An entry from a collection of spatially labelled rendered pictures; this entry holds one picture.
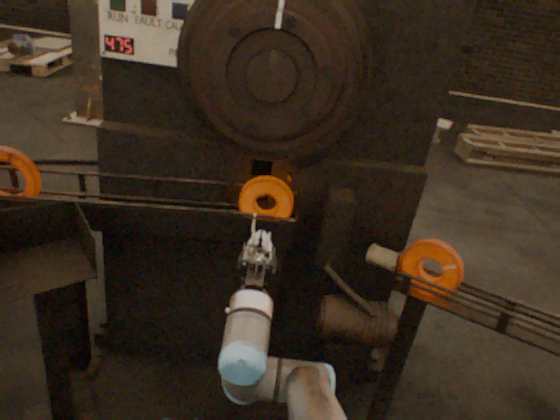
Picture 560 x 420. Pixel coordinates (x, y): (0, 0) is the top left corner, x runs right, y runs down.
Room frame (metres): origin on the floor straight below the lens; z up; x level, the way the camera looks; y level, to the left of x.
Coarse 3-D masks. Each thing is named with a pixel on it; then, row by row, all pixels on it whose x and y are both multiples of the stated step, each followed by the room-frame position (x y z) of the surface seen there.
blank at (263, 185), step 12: (252, 180) 1.20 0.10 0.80; (264, 180) 1.18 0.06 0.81; (276, 180) 1.19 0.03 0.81; (252, 192) 1.18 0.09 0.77; (264, 192) 1.18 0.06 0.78; (276, 192) 1.18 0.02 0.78; (288, 192) 1.18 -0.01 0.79; (240, 204) 1.18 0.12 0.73; (252, 204) 1.18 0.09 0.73; (288, 204) 1.18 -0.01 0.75; (288, 216) 1.18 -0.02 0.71
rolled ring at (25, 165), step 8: (0, 152) 1.15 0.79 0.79; (8, 152) 1.15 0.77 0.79; (16, 152) 1.17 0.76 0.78; (0, 160) 1.15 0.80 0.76; (8, 160) 1.15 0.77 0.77; (16, 160) 1.15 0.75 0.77; (24, 160) 1.16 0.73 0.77; (24, 168) 1.15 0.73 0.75; (32, 168) 1.16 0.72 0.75; (24, 176) 1.15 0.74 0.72; (32, 176) 1.15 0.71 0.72; (40, 176) 1.18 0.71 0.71; (32, 184) 1.15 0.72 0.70; (40, 184) 1.18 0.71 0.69; (0, 192) 1.17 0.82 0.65; (24, 192) 1.15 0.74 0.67; (32, 192) 1.15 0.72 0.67; (32, 200) 1.16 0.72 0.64
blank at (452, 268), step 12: (420, 240) 1.07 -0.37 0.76; (432, 240) 1.05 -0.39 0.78; (408, 252) 1.06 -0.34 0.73; (420, 252) 1.04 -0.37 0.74; (432, 252) 1.03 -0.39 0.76; (444, 252) 1.01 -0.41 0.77; (456, 252) 1.02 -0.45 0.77; (408, 264) 1.05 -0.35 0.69; (420, 264) 1.05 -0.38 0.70; (444, 264) 1.00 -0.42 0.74; (456, 264) 0.99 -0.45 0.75; (420, 276) 1.03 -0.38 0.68; (444, 276) 1.00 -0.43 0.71; (456, 276) 0.98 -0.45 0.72; (432, 288) 1.01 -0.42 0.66
